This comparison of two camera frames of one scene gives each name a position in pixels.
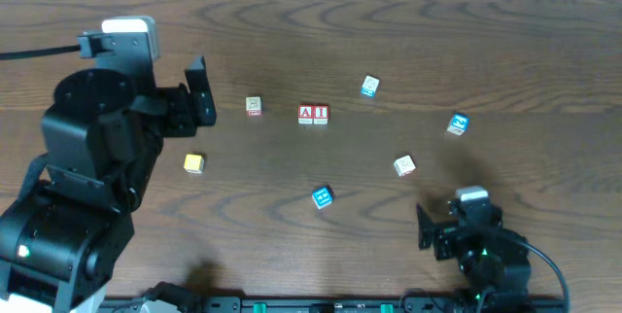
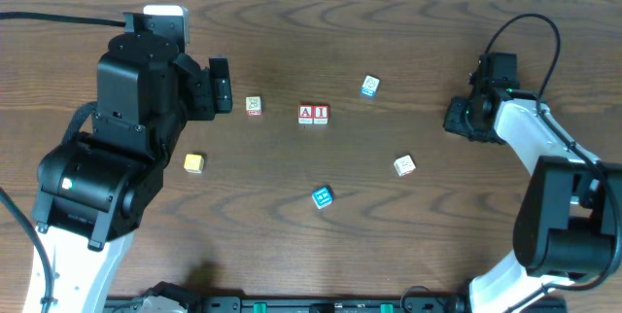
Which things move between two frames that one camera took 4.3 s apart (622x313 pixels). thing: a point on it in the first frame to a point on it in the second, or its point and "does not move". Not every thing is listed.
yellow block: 194,163 does not move
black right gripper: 438,231 to 457,121
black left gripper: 182,107 to 220,86
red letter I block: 321,115 does not move
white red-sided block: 255,106 does not move
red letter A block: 305,114 does not move
